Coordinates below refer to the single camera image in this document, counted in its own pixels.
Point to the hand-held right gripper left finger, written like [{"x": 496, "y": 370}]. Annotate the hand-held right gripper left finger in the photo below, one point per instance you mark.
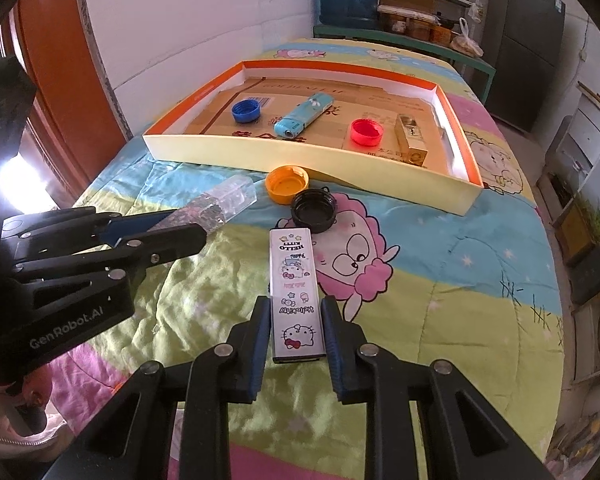
[{"x": 257, "y": 355}]

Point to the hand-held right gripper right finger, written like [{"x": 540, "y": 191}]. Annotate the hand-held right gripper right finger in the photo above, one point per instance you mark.
[{"x": 332, "y": 355}]

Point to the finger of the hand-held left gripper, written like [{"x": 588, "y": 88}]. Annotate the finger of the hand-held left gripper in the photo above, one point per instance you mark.
[
  {"x": 145, "y": 222},
  {"x": 175, "y": 242}
]

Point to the clear floral lighter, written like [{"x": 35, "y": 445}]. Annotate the clear floral lighter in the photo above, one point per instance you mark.
[{"x": 230, "y": 195}]

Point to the white cartoon sticker lighter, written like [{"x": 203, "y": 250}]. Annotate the white cartoon sticker lighter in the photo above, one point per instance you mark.
[{"x": 297, "y": 285}]

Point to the yellow-orange bottle cap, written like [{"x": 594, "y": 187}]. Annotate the yellow-orange bottle cap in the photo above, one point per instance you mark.
[{"x": 286, "y": 183}]

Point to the shallow orange-rimmed cardboard box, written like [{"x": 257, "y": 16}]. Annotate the shallow orange-rimmed cardboard box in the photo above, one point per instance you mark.
[{"x": 280, "y": 152}]

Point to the black bottle cap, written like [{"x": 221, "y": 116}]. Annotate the black bottle cap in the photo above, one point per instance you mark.
[{"x": 314, "y": 210}]

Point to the blue bottle cap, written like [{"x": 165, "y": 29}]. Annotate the blue bottle cap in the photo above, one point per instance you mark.
[{"x": 246, "y": 111}]

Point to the teal lighter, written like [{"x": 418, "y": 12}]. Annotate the teal lighter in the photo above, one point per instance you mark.
[{"x": 302, "y": 117}]

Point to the red bottle cap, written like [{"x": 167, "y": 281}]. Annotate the red bottle cap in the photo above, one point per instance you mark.
[{"x": 366, "y": 131}]

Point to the gold lighter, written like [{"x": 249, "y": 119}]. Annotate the gold lighter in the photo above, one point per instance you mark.
[{"x": 411, "y": 140}]

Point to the printed cartoon sheep blanket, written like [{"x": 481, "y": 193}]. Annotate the printed cartoon sheep blanket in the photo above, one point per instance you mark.
[{"x": 430, "y": 285}]

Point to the red door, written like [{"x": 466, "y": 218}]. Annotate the red door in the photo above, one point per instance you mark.
[{"x": 65, "y": 85}]

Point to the potted plants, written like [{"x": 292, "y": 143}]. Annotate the potted plants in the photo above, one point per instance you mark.
[{"x": 587, "y": 230}]

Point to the green bench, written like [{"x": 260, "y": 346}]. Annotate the green bench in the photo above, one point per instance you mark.
[{"x": 405, "y": 41}]

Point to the brown food jar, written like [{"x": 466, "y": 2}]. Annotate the brown food jar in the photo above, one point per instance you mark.
[
  {"x": 394, "y": 22},
  {"x": 447, "y": 34},
  {"x": 422, "y": 29}
]

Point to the plastic bag of food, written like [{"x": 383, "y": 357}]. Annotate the plastic bag of food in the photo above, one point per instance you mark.
[{"x": 467, "y": 42}]

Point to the grey counter cabinet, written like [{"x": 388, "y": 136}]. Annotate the grey counter cabinet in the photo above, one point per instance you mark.
[{"x": 595, "y": 135}]

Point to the white metal shelf rack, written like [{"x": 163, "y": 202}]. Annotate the white metal shelf rack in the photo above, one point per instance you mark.
[{"x": 430, "y": 5}]

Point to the dark grey refrigerator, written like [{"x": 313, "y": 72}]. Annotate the dark grey refrigerator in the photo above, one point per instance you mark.
[{"x": 525, "y": 45}]

